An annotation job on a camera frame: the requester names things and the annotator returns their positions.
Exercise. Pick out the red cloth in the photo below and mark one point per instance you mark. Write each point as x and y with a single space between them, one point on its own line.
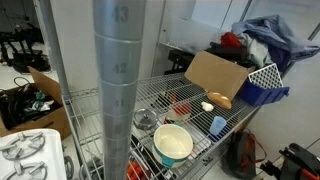
230 40

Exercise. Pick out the numbered grey metal pole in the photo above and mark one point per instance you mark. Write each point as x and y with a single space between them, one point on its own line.
120 83

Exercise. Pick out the black and red machine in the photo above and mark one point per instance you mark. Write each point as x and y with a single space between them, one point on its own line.
296 165

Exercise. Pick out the brown toy bread loaf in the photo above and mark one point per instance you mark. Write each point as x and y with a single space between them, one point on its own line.
220 100

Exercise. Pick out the grey green cloth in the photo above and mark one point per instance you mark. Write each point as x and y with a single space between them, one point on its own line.
258 51

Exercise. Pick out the cream bowl with teal trim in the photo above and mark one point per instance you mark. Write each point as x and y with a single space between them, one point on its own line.
171 143

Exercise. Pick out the plain grey metal post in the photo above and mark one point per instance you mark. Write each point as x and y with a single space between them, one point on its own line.
55 50

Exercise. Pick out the glass pot lid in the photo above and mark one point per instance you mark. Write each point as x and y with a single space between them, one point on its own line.
145 119

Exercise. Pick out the light blue plastic cup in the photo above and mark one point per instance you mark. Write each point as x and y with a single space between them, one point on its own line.
217 125

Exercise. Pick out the blue cloth pile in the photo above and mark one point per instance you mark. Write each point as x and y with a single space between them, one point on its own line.
273 31

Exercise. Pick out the white perforated plastic panel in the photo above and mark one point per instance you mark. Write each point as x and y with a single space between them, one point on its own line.
266 77

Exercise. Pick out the red toy vegetable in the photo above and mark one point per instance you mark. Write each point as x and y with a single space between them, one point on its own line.
182 108

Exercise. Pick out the white toy stove top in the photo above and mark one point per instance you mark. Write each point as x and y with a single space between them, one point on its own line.
50 156

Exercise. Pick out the dark blue plastic bin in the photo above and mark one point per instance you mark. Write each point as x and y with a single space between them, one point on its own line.
258 95

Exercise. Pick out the black equipment stand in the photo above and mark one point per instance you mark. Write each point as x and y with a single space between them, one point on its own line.
26 56

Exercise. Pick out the black clip on shelf edge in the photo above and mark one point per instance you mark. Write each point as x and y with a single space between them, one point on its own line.
207 161

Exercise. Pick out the brown cardboard box flap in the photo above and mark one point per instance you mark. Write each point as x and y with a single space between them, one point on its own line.
215 74

